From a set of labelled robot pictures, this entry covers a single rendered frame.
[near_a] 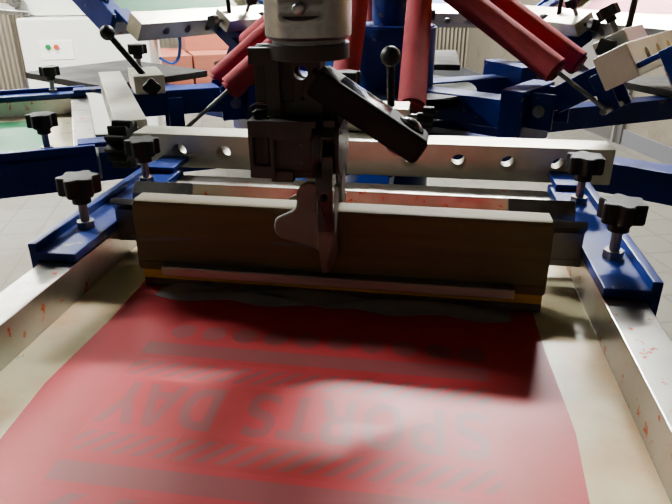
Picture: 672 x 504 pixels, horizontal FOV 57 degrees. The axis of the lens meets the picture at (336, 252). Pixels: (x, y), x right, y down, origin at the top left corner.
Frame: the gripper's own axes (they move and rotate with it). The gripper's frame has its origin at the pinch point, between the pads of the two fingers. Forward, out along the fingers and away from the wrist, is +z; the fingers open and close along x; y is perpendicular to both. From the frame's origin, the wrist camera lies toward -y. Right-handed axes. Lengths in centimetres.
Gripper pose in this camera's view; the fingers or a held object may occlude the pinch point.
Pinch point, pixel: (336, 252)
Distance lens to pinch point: 61.7
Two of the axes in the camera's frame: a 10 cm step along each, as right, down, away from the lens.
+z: 0.2, 9.1, 4.1
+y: -9.9, -0.5, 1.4
